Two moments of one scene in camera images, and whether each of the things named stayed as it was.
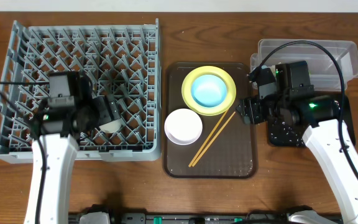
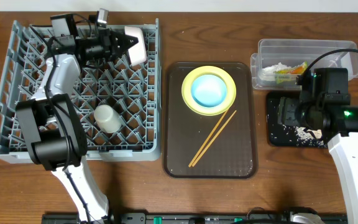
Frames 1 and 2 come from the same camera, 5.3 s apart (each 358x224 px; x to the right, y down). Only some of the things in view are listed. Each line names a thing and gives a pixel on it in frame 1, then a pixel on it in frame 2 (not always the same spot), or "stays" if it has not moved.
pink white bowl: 183,126 -> 138,52
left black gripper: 109,111 -> 107,43
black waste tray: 289,132 stays
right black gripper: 253,109 -> 291,112
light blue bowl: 209,91 stays
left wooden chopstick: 189,164 stays
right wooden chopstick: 212,140 stays
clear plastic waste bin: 324,72 stays
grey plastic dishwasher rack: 121,62 stays
